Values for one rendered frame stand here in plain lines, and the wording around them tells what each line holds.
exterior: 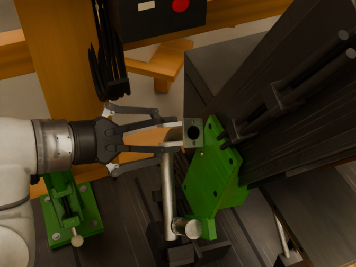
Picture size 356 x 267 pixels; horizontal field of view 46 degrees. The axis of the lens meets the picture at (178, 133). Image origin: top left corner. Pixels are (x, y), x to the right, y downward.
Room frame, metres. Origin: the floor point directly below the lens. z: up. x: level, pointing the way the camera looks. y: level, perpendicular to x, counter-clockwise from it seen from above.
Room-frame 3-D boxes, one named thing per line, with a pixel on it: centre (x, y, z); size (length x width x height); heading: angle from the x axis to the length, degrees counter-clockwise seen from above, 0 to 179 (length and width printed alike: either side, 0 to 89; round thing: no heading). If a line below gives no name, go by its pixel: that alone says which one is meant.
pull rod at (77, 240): (0.46, 0.23, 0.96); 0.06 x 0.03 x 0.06; 21
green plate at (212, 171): (0.48, -0.09, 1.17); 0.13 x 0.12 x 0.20; 111
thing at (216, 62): (0.73, -0.18, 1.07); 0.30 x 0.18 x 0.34; 111
